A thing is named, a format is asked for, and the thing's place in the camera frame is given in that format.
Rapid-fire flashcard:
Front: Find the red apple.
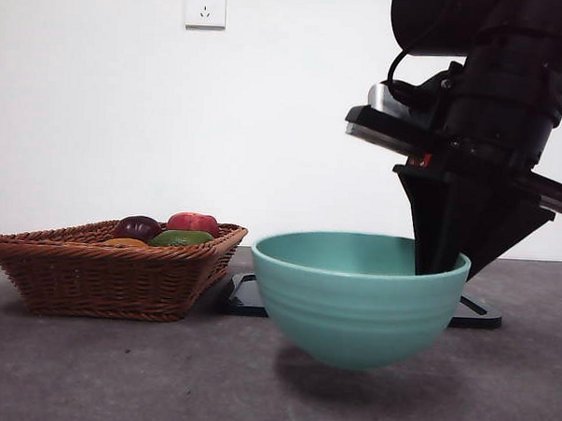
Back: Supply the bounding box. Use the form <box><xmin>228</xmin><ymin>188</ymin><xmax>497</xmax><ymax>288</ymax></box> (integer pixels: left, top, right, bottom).
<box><xmin>166</xmin><ymin>210</ymin><xmax>220</xmax><ymax>239</ymax></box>

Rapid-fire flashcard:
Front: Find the dark purple fruit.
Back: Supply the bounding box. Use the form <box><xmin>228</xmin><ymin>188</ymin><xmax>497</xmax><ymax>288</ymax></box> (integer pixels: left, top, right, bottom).
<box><xmin>112</xmin><ymin>213</ymin><xmax>163</xmax><ymax>243</ymax></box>

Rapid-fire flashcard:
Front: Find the brown kiwi fruit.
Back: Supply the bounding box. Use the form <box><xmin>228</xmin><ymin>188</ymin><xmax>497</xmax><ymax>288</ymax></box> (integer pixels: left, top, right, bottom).
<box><xmin>103</xmin><ymin>237</ymin><xmax>148</xmax><ymax>251</ymax></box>

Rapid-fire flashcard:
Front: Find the pale grey right wrist camera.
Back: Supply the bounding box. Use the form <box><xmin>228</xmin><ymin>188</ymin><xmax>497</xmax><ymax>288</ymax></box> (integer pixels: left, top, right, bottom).
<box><xmin>366</xmin><ymin>81</ymin><xmax>412</xmax><ymax>118</ymax></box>

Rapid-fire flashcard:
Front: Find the teal bowl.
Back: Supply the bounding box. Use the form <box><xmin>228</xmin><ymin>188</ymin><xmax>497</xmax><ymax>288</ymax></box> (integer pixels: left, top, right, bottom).
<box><xmin>246</xmin><ymin>226</ymin><xmax>473</xmax><ymax>376</ymax></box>

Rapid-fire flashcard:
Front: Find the white wall socket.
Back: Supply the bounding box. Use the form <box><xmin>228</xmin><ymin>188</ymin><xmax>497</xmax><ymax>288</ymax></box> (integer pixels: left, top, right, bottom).
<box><xmin>185</xmin><ymin>0</ymin><xmax>227</xmax><ymax>31</ymax></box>

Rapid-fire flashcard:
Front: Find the brown wicker basket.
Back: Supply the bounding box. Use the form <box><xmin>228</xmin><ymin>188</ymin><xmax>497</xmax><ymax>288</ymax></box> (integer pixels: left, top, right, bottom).
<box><xmin>0</xmin><ymin>212</ymin><xmax>250</xmax><ymax>326</ymax></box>

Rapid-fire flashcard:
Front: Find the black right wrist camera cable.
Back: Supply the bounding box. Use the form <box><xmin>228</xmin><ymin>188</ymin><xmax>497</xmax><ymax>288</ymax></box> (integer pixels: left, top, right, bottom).
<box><xmin>385</xmin><ymin>47</ymin><xmax>415</xmax><ymax>105</ymax></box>

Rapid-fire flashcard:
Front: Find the dark green tray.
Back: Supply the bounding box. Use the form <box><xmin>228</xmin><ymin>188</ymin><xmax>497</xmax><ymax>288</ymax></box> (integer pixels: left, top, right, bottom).
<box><xmin>223</xmin><ymin>272</ymin><xmax>504</xmax><ymax>330</ymax></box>

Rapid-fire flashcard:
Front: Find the green fruit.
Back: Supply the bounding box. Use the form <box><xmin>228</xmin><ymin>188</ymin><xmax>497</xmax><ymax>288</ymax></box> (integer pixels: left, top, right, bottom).
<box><xmin>147</xmin><ymin>228</ymin><xmax>214</xmax><ymax>251</ymax></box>

